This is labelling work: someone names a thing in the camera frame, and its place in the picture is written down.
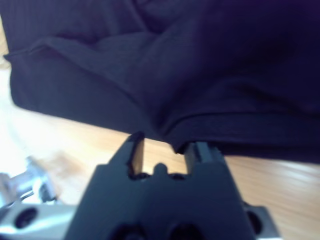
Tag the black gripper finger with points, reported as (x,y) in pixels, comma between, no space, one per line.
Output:
(136,155)
(205,155)

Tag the black Unitree polo shirt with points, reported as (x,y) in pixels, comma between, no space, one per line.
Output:
(175,62)

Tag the grey arm base disc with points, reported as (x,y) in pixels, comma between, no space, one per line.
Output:
(30,185)

